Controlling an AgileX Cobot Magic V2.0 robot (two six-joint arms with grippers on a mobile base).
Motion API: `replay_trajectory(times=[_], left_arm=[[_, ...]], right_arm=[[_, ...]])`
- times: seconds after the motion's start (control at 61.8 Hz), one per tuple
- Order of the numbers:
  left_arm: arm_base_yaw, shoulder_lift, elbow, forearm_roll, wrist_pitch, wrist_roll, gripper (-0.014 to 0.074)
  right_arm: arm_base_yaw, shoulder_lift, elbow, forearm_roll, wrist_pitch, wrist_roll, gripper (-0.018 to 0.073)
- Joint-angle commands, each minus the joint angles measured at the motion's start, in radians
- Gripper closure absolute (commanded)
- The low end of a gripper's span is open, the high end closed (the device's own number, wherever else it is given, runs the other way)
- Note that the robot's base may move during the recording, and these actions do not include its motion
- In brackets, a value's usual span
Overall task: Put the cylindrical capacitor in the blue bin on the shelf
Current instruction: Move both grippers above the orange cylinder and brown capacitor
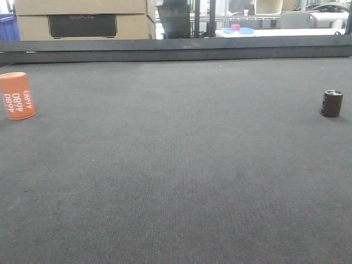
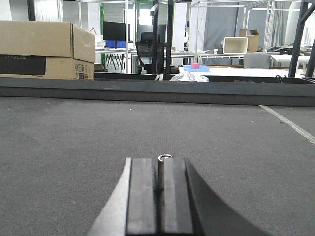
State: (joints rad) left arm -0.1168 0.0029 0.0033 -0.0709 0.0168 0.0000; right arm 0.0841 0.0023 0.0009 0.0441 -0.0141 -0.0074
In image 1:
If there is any dark brown cylindrical capacitor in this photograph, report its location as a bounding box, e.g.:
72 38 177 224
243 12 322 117
320 90 343 118

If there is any dark trash bin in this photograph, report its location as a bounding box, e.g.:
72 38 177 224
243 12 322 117
156 1 191 39

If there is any pink block on blue tray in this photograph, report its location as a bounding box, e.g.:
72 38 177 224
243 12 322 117
230 24 241 31

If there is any white background table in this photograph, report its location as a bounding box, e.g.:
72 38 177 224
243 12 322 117
215 28 345 38

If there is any orange cylinder with 4680 print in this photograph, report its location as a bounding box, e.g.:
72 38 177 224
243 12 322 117
1 72 36 120

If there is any cardboard box with black label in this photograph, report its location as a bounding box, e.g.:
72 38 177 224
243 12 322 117
14 0 156 41

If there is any blue crate behind table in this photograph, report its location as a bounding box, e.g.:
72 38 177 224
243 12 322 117
0 13 20 41

